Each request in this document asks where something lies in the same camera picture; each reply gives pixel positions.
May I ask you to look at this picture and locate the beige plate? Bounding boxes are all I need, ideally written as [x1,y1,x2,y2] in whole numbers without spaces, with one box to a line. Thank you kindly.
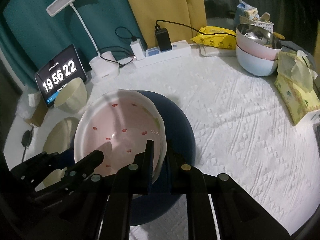
[43,117,79,187]

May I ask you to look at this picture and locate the stacked pink blue bowls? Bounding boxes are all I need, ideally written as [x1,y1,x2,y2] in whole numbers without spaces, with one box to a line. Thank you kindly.
[236,24,283,76]

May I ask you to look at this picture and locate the tablet showing clock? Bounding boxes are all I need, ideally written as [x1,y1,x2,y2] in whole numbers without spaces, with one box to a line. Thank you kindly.
[35,44,87,108]

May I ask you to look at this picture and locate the pink white ceramic bowl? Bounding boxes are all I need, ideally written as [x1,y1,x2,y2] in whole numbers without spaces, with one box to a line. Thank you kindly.
[74,89,167,181]

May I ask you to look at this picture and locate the white charger plug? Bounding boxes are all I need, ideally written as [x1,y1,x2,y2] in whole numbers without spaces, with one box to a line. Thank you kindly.
[130,38,145,61]

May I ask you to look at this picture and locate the black round pouch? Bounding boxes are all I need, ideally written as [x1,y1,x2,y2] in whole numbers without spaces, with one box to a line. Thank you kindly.
[21,129,33,148]

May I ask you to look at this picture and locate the beige bowl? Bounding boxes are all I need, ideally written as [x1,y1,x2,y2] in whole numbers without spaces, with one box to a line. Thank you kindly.
[54,77,87,114]

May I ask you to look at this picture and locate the large blue bowl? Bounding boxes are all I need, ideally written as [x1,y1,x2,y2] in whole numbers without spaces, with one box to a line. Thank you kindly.
[130,90,196,226]

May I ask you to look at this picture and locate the yellow tissue pack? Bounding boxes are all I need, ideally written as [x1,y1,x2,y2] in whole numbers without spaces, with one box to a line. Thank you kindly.
[274,50,319,126]

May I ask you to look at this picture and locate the smartphone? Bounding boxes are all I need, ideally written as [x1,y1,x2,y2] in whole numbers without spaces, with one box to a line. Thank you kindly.
[313,123,320,150]

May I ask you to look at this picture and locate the container with snacks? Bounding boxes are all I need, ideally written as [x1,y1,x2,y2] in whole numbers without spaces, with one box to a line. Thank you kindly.
[234,0,274,32]

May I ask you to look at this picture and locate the small white box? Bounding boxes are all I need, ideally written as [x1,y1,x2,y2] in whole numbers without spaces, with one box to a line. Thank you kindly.
[28,92,41,107]

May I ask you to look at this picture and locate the clear plastic bag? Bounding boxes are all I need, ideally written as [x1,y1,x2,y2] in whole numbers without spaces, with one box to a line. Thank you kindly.
[15,85,38,119]

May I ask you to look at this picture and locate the white power strip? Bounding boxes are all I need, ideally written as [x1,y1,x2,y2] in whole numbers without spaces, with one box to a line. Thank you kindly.
[133,40,191,68]

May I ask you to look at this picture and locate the black charger adapter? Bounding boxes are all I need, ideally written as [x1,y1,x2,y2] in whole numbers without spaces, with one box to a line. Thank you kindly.
[155,27,172,52]

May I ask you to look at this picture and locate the white desk lamp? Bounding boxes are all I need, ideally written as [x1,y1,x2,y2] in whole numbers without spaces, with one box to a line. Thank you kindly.
[46,0,121,81]

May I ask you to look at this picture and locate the yellow curtain left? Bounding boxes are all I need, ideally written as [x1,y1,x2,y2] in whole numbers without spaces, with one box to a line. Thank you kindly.
[128,0,207,48]

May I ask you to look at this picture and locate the teal curtain left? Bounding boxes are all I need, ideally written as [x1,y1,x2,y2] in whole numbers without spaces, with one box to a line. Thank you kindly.
[1,0,142,87]

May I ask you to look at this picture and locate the yellow snack bag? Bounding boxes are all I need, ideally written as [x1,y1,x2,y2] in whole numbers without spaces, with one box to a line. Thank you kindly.
[191,26,236,50]

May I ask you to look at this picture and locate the cardboard box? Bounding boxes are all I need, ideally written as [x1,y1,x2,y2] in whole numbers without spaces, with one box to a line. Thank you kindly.
[24,99,48,127]

